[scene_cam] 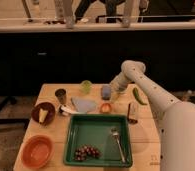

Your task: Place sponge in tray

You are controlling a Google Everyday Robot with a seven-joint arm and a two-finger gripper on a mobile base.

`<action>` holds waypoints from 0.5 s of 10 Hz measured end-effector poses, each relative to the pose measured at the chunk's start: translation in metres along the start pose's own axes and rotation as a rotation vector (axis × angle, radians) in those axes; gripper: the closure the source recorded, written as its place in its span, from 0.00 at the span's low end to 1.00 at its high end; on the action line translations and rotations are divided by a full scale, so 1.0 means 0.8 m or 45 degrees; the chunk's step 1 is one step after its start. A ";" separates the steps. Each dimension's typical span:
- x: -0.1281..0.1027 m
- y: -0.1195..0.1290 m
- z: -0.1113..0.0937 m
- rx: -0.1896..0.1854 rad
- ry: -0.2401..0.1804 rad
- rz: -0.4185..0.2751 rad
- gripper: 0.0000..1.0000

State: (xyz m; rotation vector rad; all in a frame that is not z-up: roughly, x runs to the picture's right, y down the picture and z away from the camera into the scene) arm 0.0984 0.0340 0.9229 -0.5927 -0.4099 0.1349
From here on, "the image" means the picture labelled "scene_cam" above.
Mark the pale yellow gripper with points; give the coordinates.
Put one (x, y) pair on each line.
(114, 96)

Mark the blue sponge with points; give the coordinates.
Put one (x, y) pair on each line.
(106, 92)

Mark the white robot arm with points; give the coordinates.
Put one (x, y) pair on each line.
(178, 123)

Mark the green plastic tray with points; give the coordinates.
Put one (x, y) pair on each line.
(95, 130)

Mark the orange peach fruit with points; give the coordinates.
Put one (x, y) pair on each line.
(105, 108)

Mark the green chili pepper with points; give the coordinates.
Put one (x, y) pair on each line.
(137, 96)

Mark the green plastic cup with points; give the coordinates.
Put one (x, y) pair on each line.
(85, 86)

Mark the wooden table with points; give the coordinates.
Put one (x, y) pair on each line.
(144, 135)

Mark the light blue cloth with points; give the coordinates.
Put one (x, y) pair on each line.
(83, 105)

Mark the metal fork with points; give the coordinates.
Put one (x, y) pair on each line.
(116, 135)

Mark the white spoon with black end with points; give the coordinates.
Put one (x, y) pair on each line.
(66, 111)

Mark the small metal cup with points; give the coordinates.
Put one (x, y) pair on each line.
(61, 96)

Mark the bunch of red grapes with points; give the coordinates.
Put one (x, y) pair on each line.
(84, 152)

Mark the yellow cheese wedge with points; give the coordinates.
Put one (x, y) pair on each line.
(42, 115)

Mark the dark brown plate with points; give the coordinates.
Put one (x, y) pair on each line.
(46, 106)

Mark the orange plastic bowl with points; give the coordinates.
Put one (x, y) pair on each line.
(37, 152)

